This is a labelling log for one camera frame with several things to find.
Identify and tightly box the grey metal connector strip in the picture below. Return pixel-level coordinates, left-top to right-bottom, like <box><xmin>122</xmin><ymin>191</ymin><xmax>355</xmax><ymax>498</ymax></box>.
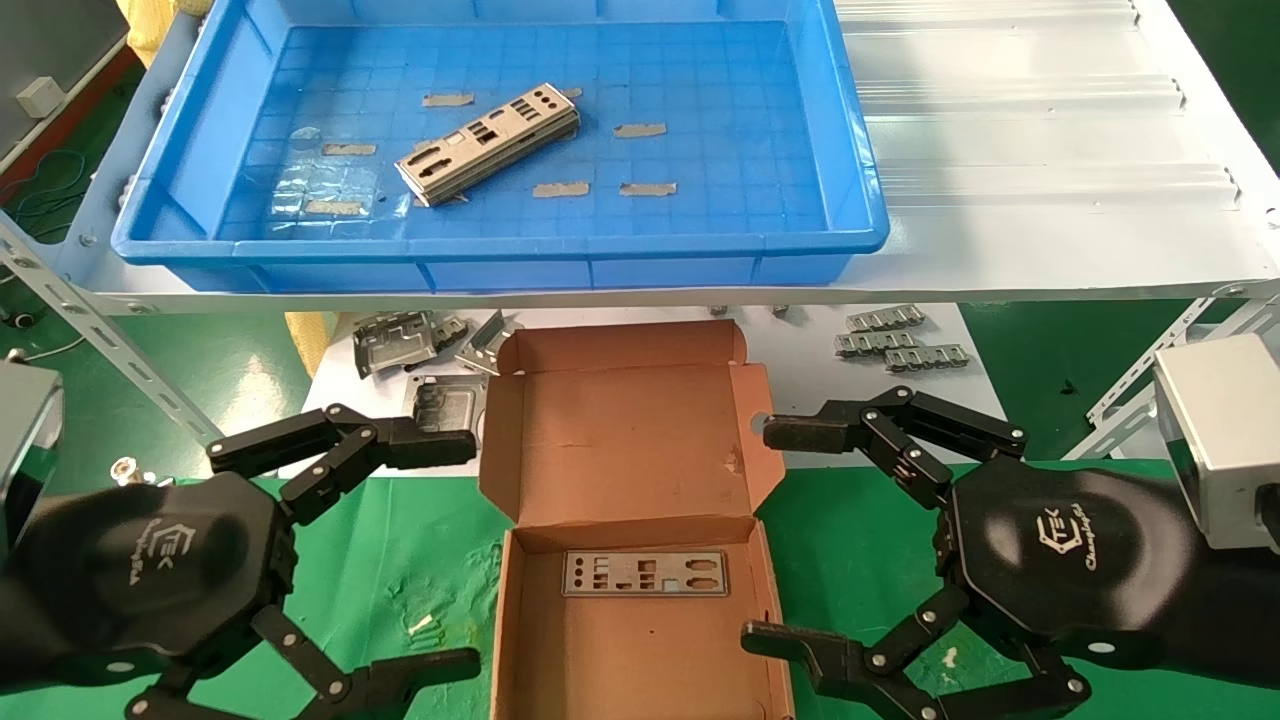
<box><xmin>834</xmin><ymin>331</ymin><xmax>918</xmax><ymax>359</ymax></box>
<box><xmin>885</xmin><ymin>344</ymin><xmax>971</xmax><ymax>374</ymax></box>
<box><xmin>846</xmin><ymin>304</ymin><xmax>926</xmax><ymax>333</ymax></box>

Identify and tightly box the grey stamped metal bracket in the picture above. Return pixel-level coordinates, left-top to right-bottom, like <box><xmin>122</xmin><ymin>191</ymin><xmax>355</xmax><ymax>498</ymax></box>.
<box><xmin>352</xmin><ymin>310</ymin><xmax>470</xmax><ymax>380</ymax></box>

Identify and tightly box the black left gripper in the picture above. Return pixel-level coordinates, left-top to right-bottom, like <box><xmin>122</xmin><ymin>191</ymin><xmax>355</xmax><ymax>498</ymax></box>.
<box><xmin>0</xmin><ymin>403</ymin><xmax>483</xmax><ymax>720</ymax></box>

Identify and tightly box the white wall socket box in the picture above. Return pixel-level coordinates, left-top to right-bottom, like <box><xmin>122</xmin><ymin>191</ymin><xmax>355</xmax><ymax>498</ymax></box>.
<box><xmin>17</xmin><ymin>77</ymin><xmax>67</xmax><ymax>120</ymax></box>

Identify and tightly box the white floor cable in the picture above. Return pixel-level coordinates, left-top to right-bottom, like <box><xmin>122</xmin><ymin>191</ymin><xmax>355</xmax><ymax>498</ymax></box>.
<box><xmin>0</xmin><ymin>334</ymin><xmax>88</xmax><ymax>365</ymax></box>

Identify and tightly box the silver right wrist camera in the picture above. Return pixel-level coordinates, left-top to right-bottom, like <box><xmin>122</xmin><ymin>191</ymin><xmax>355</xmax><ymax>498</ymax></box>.
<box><xmin>1152</xmin><ymin>333</ymin><xmax>1280</xmax><ymax>552</ymax></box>

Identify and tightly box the black floor cable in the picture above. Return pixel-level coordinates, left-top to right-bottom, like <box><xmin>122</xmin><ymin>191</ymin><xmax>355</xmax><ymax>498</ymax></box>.
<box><xmin>0</xmin><ymin>148</ymin><xmax>93</xmax><ymax>243</ymax></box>

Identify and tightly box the metal IO shield plate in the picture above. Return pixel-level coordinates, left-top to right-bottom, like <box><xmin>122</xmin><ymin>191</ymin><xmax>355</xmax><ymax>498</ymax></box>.
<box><xmin>561</xmin><ymin>549</ymin><xmax>730</xmax><ymax>599</ymax></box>

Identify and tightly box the brown cardboard box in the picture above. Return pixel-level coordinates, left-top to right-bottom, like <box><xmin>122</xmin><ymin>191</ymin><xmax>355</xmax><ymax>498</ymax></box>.
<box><xmin>478</xmin><ymin>320</ymin><xmax>797</xmax><ymax>720</ymax></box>

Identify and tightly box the stack of metal plates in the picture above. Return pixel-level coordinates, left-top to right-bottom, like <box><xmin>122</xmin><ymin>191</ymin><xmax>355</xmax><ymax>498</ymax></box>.
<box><xmin>393</xmin><ymin>82</ymin><xmax>582</xmax><ymax>208</ymax></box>

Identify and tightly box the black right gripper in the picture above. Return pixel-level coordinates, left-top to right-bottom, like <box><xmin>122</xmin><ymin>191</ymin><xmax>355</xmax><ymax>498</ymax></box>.
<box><xmin>741</xmin><ymin>386</ymin><xmax>1280</xmax><ymax>720</ymax></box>

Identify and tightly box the angled grey metal bracket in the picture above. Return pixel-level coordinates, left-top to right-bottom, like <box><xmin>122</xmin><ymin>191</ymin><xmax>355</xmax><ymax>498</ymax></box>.
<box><xmin>454</xmin><ymin>309</ymin><xmax>524</xmax><ymax>378</ymax></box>

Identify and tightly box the blue plastic tray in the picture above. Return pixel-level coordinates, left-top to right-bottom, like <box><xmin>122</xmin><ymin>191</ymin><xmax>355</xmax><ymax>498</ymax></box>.
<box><xmin>110</xmin><ymin>0</ymin><xmax>891</xmax><ymax>294</ymax></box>

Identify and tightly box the white metal shelf rack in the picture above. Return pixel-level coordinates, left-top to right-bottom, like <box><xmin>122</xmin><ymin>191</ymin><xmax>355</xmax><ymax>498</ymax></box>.
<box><xmin>0</xmin><ymin>0</ymin><xmax>1280</xmax><ymax>481</ymax></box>

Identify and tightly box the flat grey metal frame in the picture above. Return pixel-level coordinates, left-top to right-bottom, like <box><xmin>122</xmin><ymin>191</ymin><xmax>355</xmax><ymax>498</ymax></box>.
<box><xmin>399</xmin><ymin>374</ymin><xmax>491</xmax><ymax>439</ymax></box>

